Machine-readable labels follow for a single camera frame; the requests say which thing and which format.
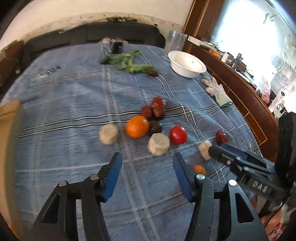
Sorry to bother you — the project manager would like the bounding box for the clear plastic container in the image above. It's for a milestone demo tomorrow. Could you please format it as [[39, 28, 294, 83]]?
[[164, 31, 188, 57]]

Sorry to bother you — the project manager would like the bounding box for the dark plum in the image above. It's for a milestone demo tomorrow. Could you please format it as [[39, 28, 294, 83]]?
[[149, 120, 163, 135]]

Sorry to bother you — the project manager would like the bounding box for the small red jujube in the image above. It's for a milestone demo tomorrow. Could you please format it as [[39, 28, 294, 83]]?
[[140, 105, 153, 120]]

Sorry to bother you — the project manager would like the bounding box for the white work glove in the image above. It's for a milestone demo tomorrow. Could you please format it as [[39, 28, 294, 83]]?
[[201, 76, 233, 108]]

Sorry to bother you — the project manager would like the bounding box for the wooden side cabinet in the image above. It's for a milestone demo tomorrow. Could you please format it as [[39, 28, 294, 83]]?
[[182, 1, 279, 162]]

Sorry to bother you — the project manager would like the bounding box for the beige cylinder cake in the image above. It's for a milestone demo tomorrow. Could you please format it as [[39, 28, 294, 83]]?
[[198, 141, 212, 161], [99, 123, 119, 145], [147, 133, 170, 156]]

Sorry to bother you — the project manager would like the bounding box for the maroon armchair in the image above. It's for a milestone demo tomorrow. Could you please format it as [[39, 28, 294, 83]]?
[[1, 40, 24, 98]]

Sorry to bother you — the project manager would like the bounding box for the red tomato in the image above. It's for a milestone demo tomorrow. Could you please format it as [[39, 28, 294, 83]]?
[[169, 126, 187, 145]]

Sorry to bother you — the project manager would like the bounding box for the green leafy vegetable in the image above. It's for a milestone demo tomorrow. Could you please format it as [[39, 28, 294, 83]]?
[[108, 50, 154, 74]]

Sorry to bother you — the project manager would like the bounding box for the white bowl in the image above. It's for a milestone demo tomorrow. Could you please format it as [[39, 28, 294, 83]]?
[[168, 51, 207, 78]]

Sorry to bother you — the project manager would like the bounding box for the blue plaid tablecloth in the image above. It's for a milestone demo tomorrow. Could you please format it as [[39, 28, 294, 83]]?
[[1, 43, 259, 240]]

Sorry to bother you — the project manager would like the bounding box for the small black device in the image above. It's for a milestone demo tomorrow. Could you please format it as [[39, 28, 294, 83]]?
[[99, 37, 128, 65]]

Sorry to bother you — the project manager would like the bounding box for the cardboard tray box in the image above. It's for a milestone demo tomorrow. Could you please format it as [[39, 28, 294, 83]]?
[[1, 100, 26, 240]]

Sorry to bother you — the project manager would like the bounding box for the black sofa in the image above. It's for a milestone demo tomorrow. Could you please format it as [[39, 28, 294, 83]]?
[[21, 21, 166, 70]]

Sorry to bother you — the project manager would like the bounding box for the large orange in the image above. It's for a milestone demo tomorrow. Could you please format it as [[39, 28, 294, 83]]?
[[125, 115, 149, 138]]

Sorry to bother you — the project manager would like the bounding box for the small orange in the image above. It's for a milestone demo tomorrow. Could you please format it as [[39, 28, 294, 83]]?
[[193, 165, 206, 176]]

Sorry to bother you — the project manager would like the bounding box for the large red jujube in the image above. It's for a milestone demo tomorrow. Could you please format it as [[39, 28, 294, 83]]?
[[151, 96, 166, 121]]

